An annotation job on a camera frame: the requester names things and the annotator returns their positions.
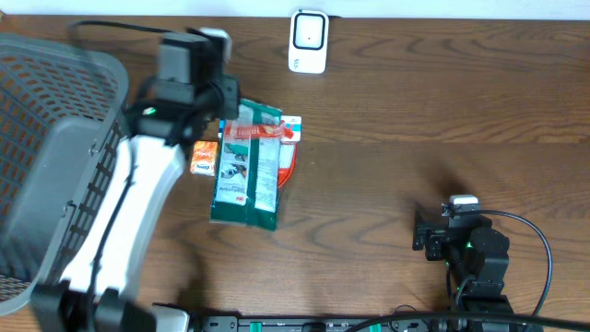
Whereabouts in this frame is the orange snack box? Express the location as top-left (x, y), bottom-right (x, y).
top-left (190, 141), bottom-right (218, 176)

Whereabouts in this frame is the red coffee stick sachet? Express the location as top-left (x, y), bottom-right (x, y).
top-left (222, 123), bottom-right (295, 139)

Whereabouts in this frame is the red dustpan brush package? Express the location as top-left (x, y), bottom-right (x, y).
top-left (277, 115), bottom-right (302, 189)

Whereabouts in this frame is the green grip gloves package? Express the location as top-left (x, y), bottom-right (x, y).
top-left (210, 99), bottom-right (282, 231)

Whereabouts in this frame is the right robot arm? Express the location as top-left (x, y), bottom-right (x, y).
top-left (412, 210), bottom-right (513, 314)

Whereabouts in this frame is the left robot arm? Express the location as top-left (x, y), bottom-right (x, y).
top-left (29, 28), bottom-right (240, 331)

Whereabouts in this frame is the white barcode scanner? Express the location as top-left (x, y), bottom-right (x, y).
top-left (288, 9), bottom-right (329, 75)

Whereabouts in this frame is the grey plastic mesh basket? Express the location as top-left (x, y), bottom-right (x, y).
top-left (1, 32), bottom-right (129, 315)

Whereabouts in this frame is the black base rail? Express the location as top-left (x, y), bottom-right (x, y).
top-left (151, 314), bottom-right (545, 332)

